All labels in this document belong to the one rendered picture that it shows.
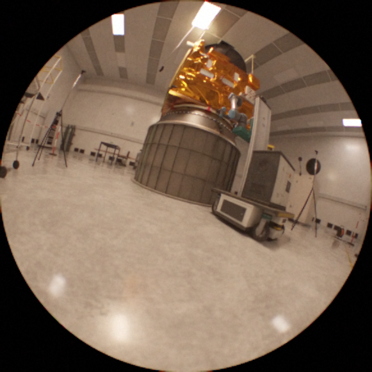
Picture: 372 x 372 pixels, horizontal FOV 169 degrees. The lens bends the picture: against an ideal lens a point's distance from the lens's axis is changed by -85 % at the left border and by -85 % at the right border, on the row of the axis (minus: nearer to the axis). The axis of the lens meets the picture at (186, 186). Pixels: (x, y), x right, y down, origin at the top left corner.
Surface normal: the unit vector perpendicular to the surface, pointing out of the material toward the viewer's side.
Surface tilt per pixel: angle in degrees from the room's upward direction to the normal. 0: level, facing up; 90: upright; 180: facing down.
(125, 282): 0
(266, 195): 90
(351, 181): 90
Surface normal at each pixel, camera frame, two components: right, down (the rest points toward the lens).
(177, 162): -0.12, 0.04
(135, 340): 0.28, -0.96
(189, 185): 0.09, 0.11
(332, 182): -0.91, -0.23
